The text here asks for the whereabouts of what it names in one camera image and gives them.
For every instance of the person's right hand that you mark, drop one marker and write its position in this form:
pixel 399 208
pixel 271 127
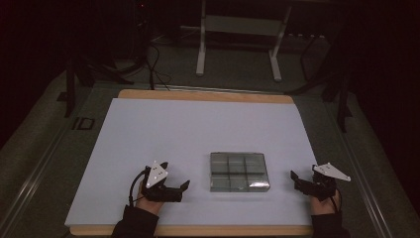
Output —
pixel 325 205

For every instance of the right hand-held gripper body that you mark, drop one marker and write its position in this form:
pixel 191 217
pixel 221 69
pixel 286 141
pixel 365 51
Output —
pixel 322 186

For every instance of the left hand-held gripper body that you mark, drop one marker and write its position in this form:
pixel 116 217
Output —
pixel 155 175

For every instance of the person's left hand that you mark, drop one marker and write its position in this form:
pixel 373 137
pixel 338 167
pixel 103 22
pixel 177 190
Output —
pixel 149 205

